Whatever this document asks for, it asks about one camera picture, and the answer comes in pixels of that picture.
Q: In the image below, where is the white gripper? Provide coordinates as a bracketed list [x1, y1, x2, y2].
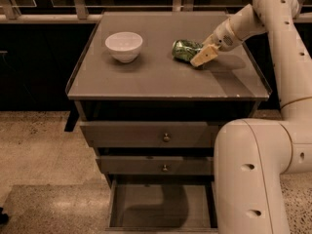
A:
[190, 19, 243, 67]

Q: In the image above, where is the green drink can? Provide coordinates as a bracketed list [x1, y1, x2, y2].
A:
[172, 39, 203, 62]

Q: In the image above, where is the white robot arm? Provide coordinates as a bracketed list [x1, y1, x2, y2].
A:
[191, 0, 312, 234]

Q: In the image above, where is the grey drawer cabinet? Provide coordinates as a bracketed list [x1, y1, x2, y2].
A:
[64, 11, 273, 234]

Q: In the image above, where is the top grey drawer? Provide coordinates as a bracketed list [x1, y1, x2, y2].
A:
[80, 121, 219, 148]

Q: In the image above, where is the middle grey drawer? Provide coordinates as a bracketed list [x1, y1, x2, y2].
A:
[96, 156, 214, 176]

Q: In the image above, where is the bottom grey open drawer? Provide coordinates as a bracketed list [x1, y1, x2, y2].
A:
[106, 178, 218, 234]

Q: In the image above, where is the white ceramic bowl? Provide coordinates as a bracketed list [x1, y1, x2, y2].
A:
[105, 32, 143, 63]

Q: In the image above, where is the metal window railing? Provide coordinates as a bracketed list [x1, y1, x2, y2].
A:
[0, 0, 312, 25]

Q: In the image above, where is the black object at floor edge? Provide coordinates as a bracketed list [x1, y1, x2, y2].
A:
[0, 208, 9, 224]

